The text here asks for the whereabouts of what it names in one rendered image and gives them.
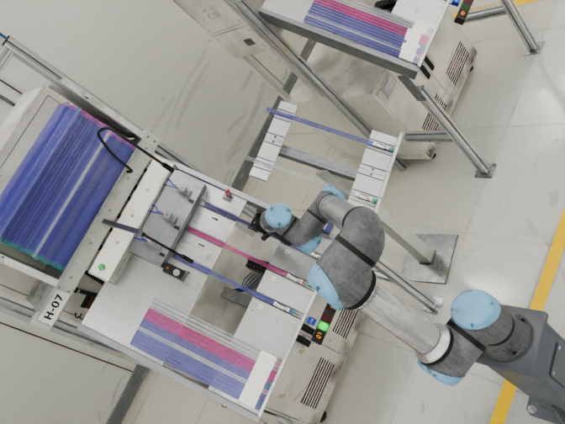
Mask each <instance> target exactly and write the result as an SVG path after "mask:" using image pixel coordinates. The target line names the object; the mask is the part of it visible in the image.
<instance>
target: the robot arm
mask: <svg viewBox="0 0 565 424"><path fill-rule="evenodd" d="M344 199H345V195H344V194H343V193H342V192H340V191H339V190H338V189H337V188H335V187H333V186H332V185H330V184H327V185H325V187H324V188H323V189H322V190H321V191H320V192H319V194H318V196H317V197H316V198H315V200H314V201H313V203H312V204H311V205H310V206H309V207H308V209H307V210H306V211H305V212H304V214H303V215H302V217H301V218H300V219H299V218H298V217H296V216H295V215H293V214H292V213H291V210H290V208H289V207H288V206H287V205H285V204H280V203H278V204H273V205H271V206H270V207H268V208H267V210H266V211H264V210H262V209H259V208H258V209H257V210H256V214H255V216H254V218H253V220H252V221H251V223H250V225H249V226H248V227H247V228H248V229H250V230H252V231H254V232H255V233H256V234H258V235H259V236H260V238H261V239H262V240H263V241H265V240H266V239H267V238H269V237H270V236H271V235H273V236H275V237H276V238H277V239H278V240H279V241H281V242H282V243H283V244H284V245H287V246H291V245H292V244H294V245H295V246H296V247H297V248H298V249H300V250H301V251H303V252H305V253H306V254H310V253H312V252H313V251H314V250H315V249H316V248H317V246H318V245H319V244H320V242H321V240H322V236H321V235H320V231H321V230H322V229H323V227H324V226H325V224H326V223H327V222H328V221H330V222H331V223H333V224H334V225H336V226H337V227H339V228H340V229H341V231H340V232H339V233H338V235H337V236H336V237H335V239H334V240H333V241H332V242H331V243H330V245H329V246H328V247H327V249H326V250H325V252H324V253H323V254H322V255H321V257H320V258H319V260H318V261H317V262H315V263H314V266H313V267H312V269H311V270H310V271H309V273H308V276H307V280H308V282H309V284H310V285H311V286H312V287H313V288H314V290H315V291H316V292H317V293H318V294H319V295H320V296H321V297H322V298H323V299H324V300H325V301H326V302H327V303H329V304H330V305H331V306H332V307H333V308H334V309H335V310H337V311H340V310H342V309H343V307H344V308H345V309H347V310H359V311H361V313H363V314H364V315H366V316H367V317H368V318H370V319H371V320H373V321H375V322H376V323H377V324H379V325H380V326H381V327H382V328H384V329H385V330H387V331H388V332H390V333H391V334H393V335H394V336H395V337H397V338H398V339H399V340H401V341H402V342H404V343H405V344H407V345H408V346H409V347H411V348H413V349H414V350H415V356H416V357H417V358H418V361H417V363H418V365H419V366H420V367H421V368H422V369H423V370H424V371H425V372H427V373H428V374H429V375H430V376H432V377H434V378H435V379H437V380H438V381H440V382H442V383H443V384H447V385H450V386H454V385H457V384H458V383H459V382H460V380H461V379H463V378H464V377H465V376H466V373H467V371H468V370H469V369H470V368H471V367H472V366H473V364H474V363H475V362H476V361H477V359H478V358H479V356H480V355H481V354H482V353H483V352H485V353H486V354H487V355H488V356H490V357H491V358H492V359H494V360H496V361H499V362H504V363H508V362H513V361H515V360H518V359H520V358H522V357H523V356H524V355H526V354H527V352H528V351H529V350H530V348H531V345H532V342H533V330H532V327H531V324H530V322H529V321H528V320H527V319H526V318H525V317H524V316H523V315H522V314H520V313H519V312H517V311H515V310H510V309H505V308H504V307H503V306H502V305H501V304H500V303H499V302H498V300H497V299H496V298H494V297H493V296H492V295H491V294H488V293H487V292H485V291H483V290H480V289H471V290H467V291H464V292H462V293H460V294H459V295H458V296H457V297H456V298H455V299H454V300H453V301H452V303H451V318H450V320H449V321H448V322H447V323H446V324H445V325H443V324H441V323H434V324H433V323H432V322H431V321H429V320H427V319H426V318H425V317H424V316H423V315H421V314H420V313H419V312H417V311H416V310H414V309H413V308H412V307H410V306H409V305H407V304H406V303H405V302H403V301H402V300H401V299H400V298H399V297H397V296H396V295H395V294H393V293H392V292H390V291H389V290H388V289H386V288H385V287H383V286H382V285H381V284H380V283H379V282H377V275H376V274H375V272H373V270H372V269H373V267H374V266H375V264H376V263H377V262H378V260H379V259H380V257H381V256H382V254H383V249H384V245H385V230H384V227H383V223H382V220H381V219H380V217H379V216H378V214H377V213H376V212H375V211H373V210H372V209H369V208H368V207H365V206H355V205H354V204H351V203H349V202H347V201H345V200H344ZM250 227H251V228H250Z"/></svg>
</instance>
